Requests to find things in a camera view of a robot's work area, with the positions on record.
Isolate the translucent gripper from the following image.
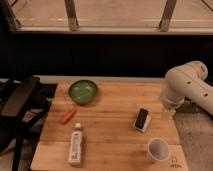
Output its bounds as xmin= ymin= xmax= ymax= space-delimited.
xmin=159 ymin=83 xmax=185 ymax=120

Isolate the white ceramic cup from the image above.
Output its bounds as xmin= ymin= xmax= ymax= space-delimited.
xmin=146 ymin=137 xmax=171 ymax=163

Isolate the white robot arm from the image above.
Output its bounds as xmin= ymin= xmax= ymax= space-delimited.
xmin=160 ymin=61 xmax=213 ymax=118

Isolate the green bowl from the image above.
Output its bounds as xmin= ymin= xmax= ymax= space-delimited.
xmin=68 ymin=80 xmax=98 ymax=105

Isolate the orange carrot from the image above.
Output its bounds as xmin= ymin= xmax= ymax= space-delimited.
xmin=60 ymin=107 xmax=77 ymax=124

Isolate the white plastic bottle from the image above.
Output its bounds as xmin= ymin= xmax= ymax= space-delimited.
xmin=68 ymin=123 xmax=83 ymax=166

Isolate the black chair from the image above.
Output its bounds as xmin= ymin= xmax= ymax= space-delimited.
xmin=0 ymin=76 xmax=57 ymax=171

